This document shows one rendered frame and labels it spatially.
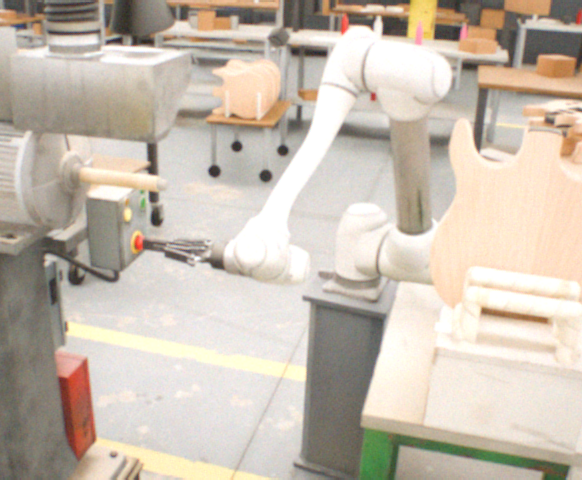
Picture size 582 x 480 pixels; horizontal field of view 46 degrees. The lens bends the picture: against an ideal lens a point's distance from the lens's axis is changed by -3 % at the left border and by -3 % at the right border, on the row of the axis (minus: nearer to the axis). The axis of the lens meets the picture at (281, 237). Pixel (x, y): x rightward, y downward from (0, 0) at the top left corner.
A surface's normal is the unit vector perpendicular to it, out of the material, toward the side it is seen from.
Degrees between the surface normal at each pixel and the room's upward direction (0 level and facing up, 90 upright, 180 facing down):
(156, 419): 0
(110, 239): 90
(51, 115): 90
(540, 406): 90
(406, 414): 0
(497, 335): 0
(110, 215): 90
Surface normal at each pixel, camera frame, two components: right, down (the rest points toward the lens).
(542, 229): -0.29, 0.37
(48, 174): 0.92, 0.15
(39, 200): 0.72, 0.40
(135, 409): 0.04, -0.92
